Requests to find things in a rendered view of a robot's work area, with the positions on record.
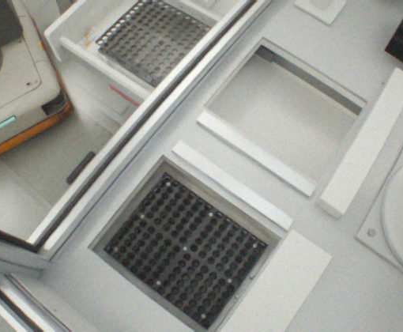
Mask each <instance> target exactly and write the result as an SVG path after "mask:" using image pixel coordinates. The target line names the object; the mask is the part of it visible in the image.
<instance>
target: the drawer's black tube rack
mask: <svg viewBox="0 0 403 332"><path fill-rule="evenodd" d="M174 182H177V183H178V185H177V184H175V183H174ZM183 188H186V191H185V190H184V189H183ZM191 194H193V195H194V196H192V195H191ZM199 199H201V200H202V201H203V203H202V202H200V201H199ZM208 206H210V207H211V209H210V208H209V207H208ZM135 211H136V210H135ZM136 212H137V211H136ZM219 213H221V214H222V216H221V215H220V214H219ZM138 214H139V213H138ZM139 215H140V214H139ZM140 216H141V219H140V221H139V222H138V223H137V224H136V225H135V226H134V227H133V229H132V230H131V231H130V233H129V235H128V236H127V237H126V238H125V239H124V240H123V241H122V242H121V244H120V246H119V247H118V248H115V252H114V253H113V254H112V257H113V258H114V259H115V260H116V261H117V262H119V263H120V264H121V265H122V266H124V267H125V268H126V269H128V270H129V271H130V272H132V273H133V274H134V275H135V276H136V277H138V278H139V279H140V280H141V281H143V282H144V283H145V284H146V285H148V286H149V287H151V288H152V289H153V290H155V291H156V292H157V293H158V294H159V295H161V296H162V297H163V298H164V299H166V300H167V301H168V302H170V303H171V304H174V305H175V306H176V307H177V308H178V309H179V310H181V311H182V312H183V313H185V314H186V315H187V316H190V317H191V318H192V319H193V320H194V321H196V322H197V323H198V324H200V325H201V326H203V327H204V328H206V329H207V330H208V328H209V326H210V325H211V324H212V322H213V321H214V320H215V319H216V317H217V316H218V315H219V314H220V312H221V311H222V310H223V309H224V307H225V305H226V303H227V302H228V301H229V299H230V298H231V297H232V295H233V294H234V293H235V291H236V289H238V287H239V286H240V285H241V283H242V282H243V281H244V279H245V278H246V276H247V275H248V274H249V272H250V270H252V268H253V267H254V265H255V264H256V262H257V261H258V260H259V258H260V257H261V255H262V254H263V253H264V251H265V250H266V248H267V247H268V246H269V245H268V244H267V243H265V242H264V241H261V240H260V239H259V238H258V237H256V236H255V235H254V234H253V233H251V232H249V231H248V230H246V229H245V228H243V227H242V226H240V225H239V224H237V223H236V222H234V221H233V220H232V219H231V218H230V217H228V216H227V215H226V214H224V213H223V212H221V211H220V210H219V209H218V208H215V207H213V206H212V205H210V204H209V203H208V202H207V201H205V200H204V199H202V198H201V197H199V196H198V195H196V194H195V193H194V192H193V191H191V190H190V189H188V188H187V187H185V186H184V185H182V184H181V183H180V182H179V181H177V180H176V179H174V178H173V179H172V180H171V182H170V183H167V186H166V187H165V188H164V190H163V191H162V194H161V195H160V196H159V198H158V199H156V200H155V202H154V203H153V204H152V205H151V206H150V207H149V209H148V210H147V211H146V212H145V214H144V215H140ZM226 219H229V220H230V221H231V222H229V221H228V220H226ZM234 225H237V226H238V227H239V228H237V227H236V226H234ZM244 231H247V234H246V233H245V232H244ZM252 236H253V237H254V238H255V240H254V239H253V238H252ZM260 243H264V245H265V246H263V245H262V244H260Z"/></svg>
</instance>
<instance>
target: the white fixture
mask: <svg viewBox="0 0 403 332"><path fill-rule="evenodd" d="M346 3H347V2H346V1H345V0H296V1H295V2H294V3H293V5H294V6H296V7H298V8H300V9H302V10H303V11H304V12H306V13H309V14H310V15H311V16H312V17H315V18H317V19H319V20H320V21H323V22H324V23H326V24H328V25H331V24H332V22H333V21H334V18H336V17H337V15H338V14H339V13H340V11H341V10H342V8H343V7H345V4H346Z"/></svg>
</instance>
